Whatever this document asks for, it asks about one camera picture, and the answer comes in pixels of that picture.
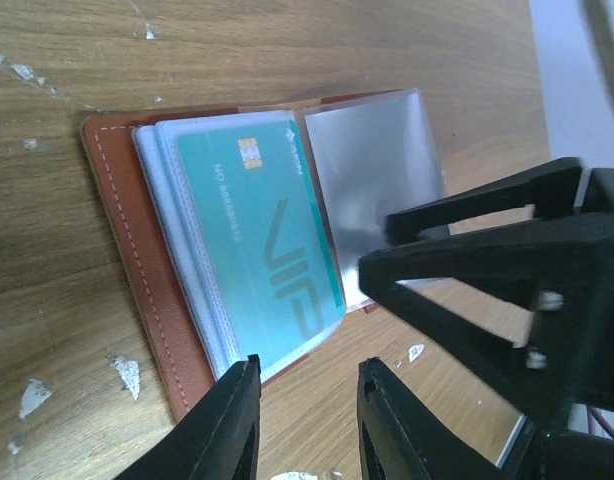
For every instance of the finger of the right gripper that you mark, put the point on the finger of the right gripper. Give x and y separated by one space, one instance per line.
550 188

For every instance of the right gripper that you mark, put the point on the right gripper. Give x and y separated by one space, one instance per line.
528 308

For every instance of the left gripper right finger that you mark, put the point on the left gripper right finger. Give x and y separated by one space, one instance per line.
400 438

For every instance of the green credit card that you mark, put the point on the green credit card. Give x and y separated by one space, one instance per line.
260 223

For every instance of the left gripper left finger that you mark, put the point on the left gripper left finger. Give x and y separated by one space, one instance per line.
217 439

